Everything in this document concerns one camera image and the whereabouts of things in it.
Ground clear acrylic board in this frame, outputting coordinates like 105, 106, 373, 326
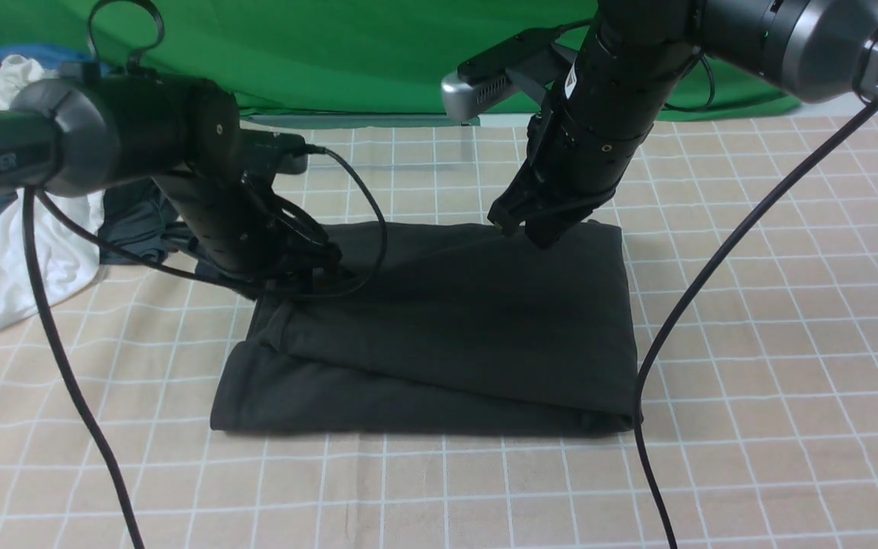
242, 116, 477, 166

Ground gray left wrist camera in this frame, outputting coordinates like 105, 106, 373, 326
241, 129, 308, 180

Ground dark gray long-sleeved shirt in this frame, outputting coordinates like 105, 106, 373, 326
210, 221, 637, 438

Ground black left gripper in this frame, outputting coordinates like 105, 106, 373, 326
237, 194, 356, 300

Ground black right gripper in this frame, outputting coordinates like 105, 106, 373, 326
487, 164, 616, 249

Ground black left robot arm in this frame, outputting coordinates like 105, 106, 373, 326
0, 75, 362, 299

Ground white crumpled garment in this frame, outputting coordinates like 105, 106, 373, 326
0, 53, 102, 331

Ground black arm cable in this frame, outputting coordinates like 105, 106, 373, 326
632, 53, 878, 549
21, 0, 389, 549

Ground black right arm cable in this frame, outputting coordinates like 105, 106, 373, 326
632, 53, 878, 549

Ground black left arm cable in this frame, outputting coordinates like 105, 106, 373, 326
21, 0, 389, 549

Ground green backdrop cloth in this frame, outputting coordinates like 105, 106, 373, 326
0, 1, 800, 121

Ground dark teal crumpled garment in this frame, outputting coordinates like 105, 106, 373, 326
97, 178, 193, 263

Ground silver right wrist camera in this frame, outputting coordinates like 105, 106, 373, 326
441, 27, 576, 123

